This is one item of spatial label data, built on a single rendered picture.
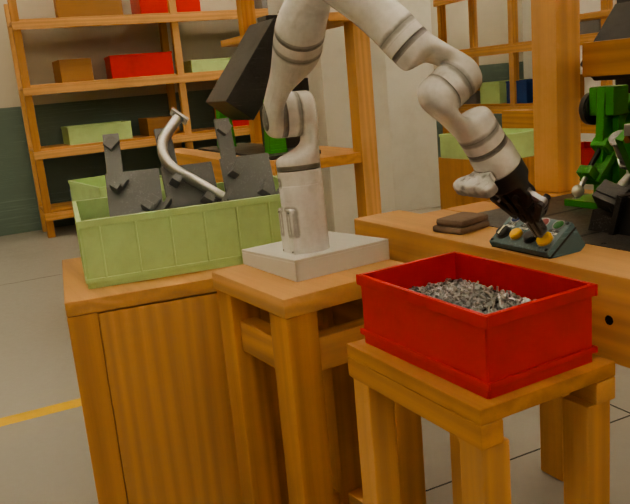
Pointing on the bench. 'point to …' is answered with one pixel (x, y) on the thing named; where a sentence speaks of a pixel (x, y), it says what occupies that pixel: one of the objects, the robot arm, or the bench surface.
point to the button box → (570, 241)
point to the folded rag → (461, 223)
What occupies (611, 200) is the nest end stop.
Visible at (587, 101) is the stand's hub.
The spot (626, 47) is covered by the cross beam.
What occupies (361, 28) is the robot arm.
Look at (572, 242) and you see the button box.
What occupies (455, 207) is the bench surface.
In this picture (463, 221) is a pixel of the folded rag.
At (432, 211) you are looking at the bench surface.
